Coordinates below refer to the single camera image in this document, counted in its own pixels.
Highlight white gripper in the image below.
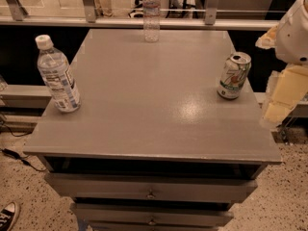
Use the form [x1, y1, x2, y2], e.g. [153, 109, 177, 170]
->
[255, 0, 308, 128]

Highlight green white 7up can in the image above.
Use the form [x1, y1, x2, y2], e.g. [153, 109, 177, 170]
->
[218, 52, 251, 100]

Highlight clear plastic water bottle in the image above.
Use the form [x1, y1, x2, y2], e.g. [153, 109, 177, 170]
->
[142, 0, 161, 42]

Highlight blue label plastic bottle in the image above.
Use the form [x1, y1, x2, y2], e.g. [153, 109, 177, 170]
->
[35, 35, 81, 113]

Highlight upper drawer metal knob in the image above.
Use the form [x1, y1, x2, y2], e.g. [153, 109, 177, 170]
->
[146, 191, 156, 200]

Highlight drawer metal knob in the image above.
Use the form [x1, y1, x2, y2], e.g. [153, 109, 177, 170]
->
[147, 218, 157, 226]
[146, 191, 156, 200]

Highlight lower drawer metal knob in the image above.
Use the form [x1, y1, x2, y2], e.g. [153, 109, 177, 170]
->
[147, 218, 157, 226]

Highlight lower grey drawer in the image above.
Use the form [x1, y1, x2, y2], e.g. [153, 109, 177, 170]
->
[71, 204, 233, 227]

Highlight grey drawer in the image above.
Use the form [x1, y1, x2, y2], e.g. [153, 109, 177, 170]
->
[45, 173, 257, 203]
[71, 204, 233, 227]

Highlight upper grey drawer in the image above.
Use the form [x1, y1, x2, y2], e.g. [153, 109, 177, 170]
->
[45, 173, 257, 203]

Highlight metal railing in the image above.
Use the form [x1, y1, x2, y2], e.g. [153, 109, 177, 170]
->
[0, 0, 308, 31]

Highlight black white sneaker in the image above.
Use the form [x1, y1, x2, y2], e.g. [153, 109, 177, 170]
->
[0, 201, 20, 231]

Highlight black cable on floor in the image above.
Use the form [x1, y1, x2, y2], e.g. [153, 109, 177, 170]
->
[0, 122, 48, 173]

